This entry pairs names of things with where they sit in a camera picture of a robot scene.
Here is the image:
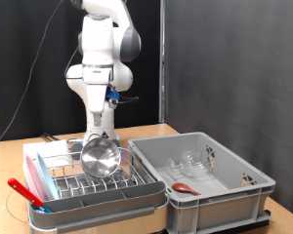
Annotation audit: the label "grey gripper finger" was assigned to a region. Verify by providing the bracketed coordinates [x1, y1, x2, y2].
[92, 112, 103, 128]

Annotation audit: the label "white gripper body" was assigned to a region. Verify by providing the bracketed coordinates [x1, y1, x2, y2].
[85, 83, 108, 115]

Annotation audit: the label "stainless steel bowl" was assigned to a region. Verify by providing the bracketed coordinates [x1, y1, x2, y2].
[79, 136, 122, 179]

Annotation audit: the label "light blue plate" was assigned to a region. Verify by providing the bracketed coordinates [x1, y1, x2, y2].
[35, 151, 61, 201]

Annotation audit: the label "white box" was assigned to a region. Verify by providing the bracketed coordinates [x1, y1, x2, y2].
[22, 139, 72, 169]

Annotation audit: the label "vertical metal pole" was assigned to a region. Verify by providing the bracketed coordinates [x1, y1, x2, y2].
[158, 0, 167, 124]

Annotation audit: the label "pink plate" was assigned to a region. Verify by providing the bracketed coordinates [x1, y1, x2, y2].
[23, 152, 48, 203]

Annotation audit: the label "black backdrop curtain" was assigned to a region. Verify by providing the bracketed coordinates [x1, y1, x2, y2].
[0, 0, 162, 142]

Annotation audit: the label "clear wine glass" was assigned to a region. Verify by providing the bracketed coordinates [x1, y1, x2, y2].
[165, 148, 217, 179]

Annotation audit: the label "dark grey backdrop curtain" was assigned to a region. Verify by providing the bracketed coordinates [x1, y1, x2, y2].
[164, 0, 293, 220]

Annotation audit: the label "grey plastic crate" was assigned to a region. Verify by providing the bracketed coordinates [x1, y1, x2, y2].
[128, 131, 276, 234]

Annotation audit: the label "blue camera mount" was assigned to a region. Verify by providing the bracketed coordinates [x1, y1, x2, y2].
[105, 85, 121, 101]

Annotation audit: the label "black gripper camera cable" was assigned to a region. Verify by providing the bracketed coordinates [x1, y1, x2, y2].
[110, 95, 141, 105]

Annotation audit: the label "black cables on table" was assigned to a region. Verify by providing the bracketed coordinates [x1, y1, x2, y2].
[40, 132, 62, 142]

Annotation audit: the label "long black hanging cable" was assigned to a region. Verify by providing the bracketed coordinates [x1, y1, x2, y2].
[0, 0, 81, 154]

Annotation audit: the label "grey wire dish rack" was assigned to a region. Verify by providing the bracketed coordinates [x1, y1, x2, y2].
[26, 146, 170, 234]

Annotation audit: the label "red handled utensil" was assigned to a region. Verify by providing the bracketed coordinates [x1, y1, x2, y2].
[7, 177, 45, 209]

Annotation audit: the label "blue handled utensil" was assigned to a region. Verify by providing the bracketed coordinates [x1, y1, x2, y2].
[33, 205, 53, 215]

